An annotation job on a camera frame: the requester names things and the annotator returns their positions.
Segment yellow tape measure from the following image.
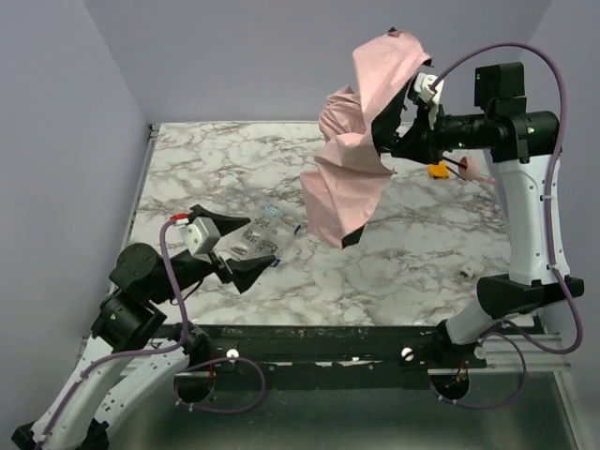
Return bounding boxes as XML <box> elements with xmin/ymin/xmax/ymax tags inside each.
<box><xmin>427</xmin><ymin>162</ymin><xmax>450</xmax><ymax>180</ymax></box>

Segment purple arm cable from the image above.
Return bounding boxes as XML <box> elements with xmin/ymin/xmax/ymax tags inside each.
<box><xmin>41</xmin><ymin>219</ymin><xmax>267</xmax><ymax>442</ymax></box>
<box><xmin>428</xmin><ymin>42</ymin><xmax>585</xmax><ymax>410</ymax></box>

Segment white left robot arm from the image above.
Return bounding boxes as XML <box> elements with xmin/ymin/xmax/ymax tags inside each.
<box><xmin>12</xmin><ymin>205</ymin><xmax>277</xmax><ymax>449</ymax></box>

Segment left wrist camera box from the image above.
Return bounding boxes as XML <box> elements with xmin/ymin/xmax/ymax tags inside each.
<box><xmin>174</xmin><ymin>214</ymin><xmax>221</xmax><ymax>258</ymax></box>

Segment clear bag of screws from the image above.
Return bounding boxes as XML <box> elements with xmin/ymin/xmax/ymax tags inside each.
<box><xmin>228</xmin><ymin>202</ymin><xmax>303</xmax><ymax>267</ymax></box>

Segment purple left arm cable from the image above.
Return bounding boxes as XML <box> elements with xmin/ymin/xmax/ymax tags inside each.
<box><xmin>41</xmin><ymin>219</ymin><xmax>267</xmax><ymax>442</ymax></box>

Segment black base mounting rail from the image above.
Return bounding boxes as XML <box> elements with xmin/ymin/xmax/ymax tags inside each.
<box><xmin>189</xmin><ymin>324</ymin><xmax>487</xmax><ymax>390</ymax></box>

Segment aluminium frame rail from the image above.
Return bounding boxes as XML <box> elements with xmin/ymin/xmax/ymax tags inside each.
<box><xmin>76</xmin><ymin>123</ymin><xmax>161</xmax><ymax>366</ymax></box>

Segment small white cylinder part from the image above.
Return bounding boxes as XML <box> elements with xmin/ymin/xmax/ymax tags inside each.
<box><xmin>459</xmin><ymin>265</ymin><xmax>474</xmax><ymax>278</ymax></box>

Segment pink folding umbrella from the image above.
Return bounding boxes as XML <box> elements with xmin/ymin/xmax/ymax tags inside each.
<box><xmin>300</xmin><ymin>28</ymin><xmax>430</xmax><ymax>249</ymax></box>

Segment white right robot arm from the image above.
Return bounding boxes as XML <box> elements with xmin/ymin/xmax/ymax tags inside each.
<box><xmin>391</xmin><ymin>62</ymin><xmax>584</xmax><ymax>345</ymax></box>

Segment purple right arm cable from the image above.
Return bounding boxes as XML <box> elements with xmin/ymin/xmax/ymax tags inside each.
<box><xmin>428</xmin><ymin>42</ymin><xmax>585</xmax><ymax>410</ymax></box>

